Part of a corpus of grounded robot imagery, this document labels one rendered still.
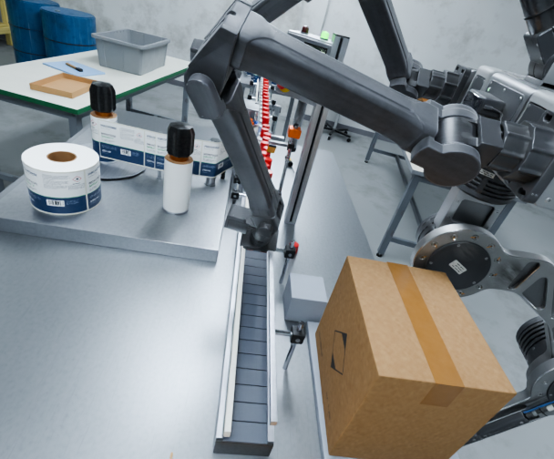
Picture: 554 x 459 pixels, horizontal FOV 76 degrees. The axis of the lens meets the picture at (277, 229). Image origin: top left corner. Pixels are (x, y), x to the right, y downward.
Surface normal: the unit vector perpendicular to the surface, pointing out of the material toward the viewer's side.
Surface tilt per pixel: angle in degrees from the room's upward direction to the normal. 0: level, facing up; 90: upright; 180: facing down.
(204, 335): 0
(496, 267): 90
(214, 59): 117
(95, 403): 0
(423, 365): 0
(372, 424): 90
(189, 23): 90
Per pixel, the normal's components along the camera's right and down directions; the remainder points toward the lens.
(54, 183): 0.17, 0.58
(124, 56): -0.12, 0.61
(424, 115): 0.33, -0.40
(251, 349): 0.21, -0.81
